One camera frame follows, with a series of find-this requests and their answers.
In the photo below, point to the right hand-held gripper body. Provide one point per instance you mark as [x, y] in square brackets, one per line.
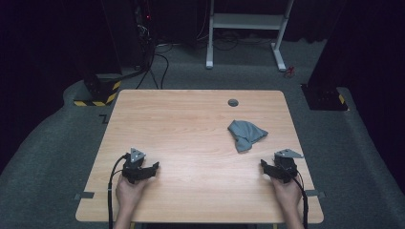
[286, 167]

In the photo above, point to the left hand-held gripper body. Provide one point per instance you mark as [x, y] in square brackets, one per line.
[133, 165]

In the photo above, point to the blue-grey cloth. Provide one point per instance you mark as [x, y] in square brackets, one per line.
[245, 135]

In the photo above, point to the person's left hand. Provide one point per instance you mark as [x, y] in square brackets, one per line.
[129, 194]

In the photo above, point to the person's right hand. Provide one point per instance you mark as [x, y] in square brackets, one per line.
[289, 195]

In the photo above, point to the grey tape strip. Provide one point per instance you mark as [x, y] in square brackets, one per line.
[315, 193]
[84, 195]

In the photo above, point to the black floor tape mark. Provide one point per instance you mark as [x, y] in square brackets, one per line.
[103, 119]

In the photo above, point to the plain black stand base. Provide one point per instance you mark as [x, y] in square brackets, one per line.
[323, 97]

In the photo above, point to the black yellow striped stand base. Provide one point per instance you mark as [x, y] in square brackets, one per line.
[102, 92]

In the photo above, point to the small red object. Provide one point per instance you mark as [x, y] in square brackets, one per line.
[289, 72]

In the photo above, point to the dark equipment rack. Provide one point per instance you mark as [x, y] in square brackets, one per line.
[144, 35]

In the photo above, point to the white metal stand frame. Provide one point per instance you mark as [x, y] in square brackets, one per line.
[245, 21]

